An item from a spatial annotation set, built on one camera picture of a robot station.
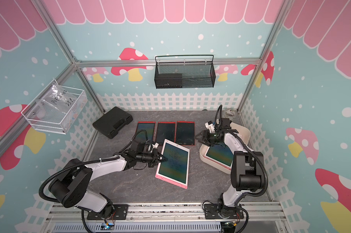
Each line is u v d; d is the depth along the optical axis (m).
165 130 1.09
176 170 0.82
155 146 0.84
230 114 1.16
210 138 0.79
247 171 0.46
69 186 0.44
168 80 0.86
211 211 0.74
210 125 0.85
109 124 1.06
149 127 1.09
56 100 0.71
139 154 0.73
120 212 0.75
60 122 0.63
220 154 0.95
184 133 1.06
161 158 0.81
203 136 0.80
